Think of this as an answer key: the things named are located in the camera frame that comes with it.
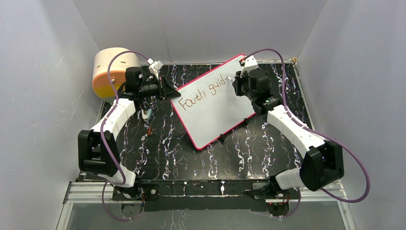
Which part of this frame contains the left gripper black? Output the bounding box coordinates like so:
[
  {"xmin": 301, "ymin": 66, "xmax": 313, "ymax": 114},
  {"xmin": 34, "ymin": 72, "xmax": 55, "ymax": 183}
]
[{"xmin": 139, "ymin": 76, "xmax": 181, "ymax": 102}]

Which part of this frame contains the pink framed whiteboard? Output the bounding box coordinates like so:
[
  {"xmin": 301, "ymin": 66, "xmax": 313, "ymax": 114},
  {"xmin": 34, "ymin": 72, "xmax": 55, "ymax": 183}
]
[{"xmin": 171, "ymin": 54, "xmax": 255, "ymax": 150}]

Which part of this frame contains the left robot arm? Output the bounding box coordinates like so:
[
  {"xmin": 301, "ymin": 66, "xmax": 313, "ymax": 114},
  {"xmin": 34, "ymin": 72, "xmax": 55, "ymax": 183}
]
[{"xmin": 78, "ymin": 67, "xmax": 181, "ymax": 199}]

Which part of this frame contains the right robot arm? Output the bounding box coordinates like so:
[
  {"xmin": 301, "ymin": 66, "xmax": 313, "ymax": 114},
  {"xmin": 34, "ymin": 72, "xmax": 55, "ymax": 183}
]
[{"xmin": 232, "ymin": 68, "xmax": 344, "ymax": 198}]

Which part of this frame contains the light blue whiteboard eraser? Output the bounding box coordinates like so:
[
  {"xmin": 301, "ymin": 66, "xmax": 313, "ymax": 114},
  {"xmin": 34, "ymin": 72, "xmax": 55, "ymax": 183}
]
[{"xmin": 141, "ymin": 109, "xmax": 152, "ymax": 121}]

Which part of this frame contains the beige orange cylindrical container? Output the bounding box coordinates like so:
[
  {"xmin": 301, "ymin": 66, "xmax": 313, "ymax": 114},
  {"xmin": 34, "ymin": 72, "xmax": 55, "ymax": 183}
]
[{"xmin": 91, "ymin": 47, "xmax": 142, "ymax": 99}]

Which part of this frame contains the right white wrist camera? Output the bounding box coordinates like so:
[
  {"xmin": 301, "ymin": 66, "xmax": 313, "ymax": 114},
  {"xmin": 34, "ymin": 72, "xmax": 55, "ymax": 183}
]
[{"xmin": 239, "ymin": 56, "xmax": 258, "ymax": 78}]

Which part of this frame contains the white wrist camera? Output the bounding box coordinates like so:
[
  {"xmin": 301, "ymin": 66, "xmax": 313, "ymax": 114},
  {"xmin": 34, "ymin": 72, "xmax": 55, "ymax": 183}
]
[
  {"xmin": 147, "ymin": 58, "xmax": 163, "ymax": 80},
  {"xmin": 239, "ymin": 56, "xmax": 258, "ymax": 78}
]

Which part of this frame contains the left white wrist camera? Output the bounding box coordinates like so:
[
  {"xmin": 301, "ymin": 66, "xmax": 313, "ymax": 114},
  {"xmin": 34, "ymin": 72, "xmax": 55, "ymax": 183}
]
[{"xmin": 147, "ymin": 58, "xmax": 163, "ymax": 80}]

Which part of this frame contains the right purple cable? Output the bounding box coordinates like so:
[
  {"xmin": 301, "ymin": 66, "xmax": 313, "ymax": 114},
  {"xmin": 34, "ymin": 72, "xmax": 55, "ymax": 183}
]
[{"xmin": 239, "ymin": 48, "xmax": 371, "ymax": 204}]

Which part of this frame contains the purple cable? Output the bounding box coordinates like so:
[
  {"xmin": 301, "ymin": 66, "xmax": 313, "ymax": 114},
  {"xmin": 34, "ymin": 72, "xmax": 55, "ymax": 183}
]
[
  {"xmin": 99, "ymin": 50, "xmax": 153, "ymax": 222},
  {"xmin": 239, "ymin": 48, "xmax": 371, "ymax": 204}
]

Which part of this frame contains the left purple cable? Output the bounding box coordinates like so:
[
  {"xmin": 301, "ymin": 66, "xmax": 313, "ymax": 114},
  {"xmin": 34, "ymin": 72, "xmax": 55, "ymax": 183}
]
[{"xmin": 99, "ymin": 50, "xmax": 153, "ymax": 222}]

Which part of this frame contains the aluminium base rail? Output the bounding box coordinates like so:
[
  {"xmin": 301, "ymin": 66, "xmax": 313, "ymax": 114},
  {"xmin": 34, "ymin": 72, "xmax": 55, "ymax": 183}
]
[{"xmin": 63, "ymin": 179, "xmax": 350, "ymax": 205}]

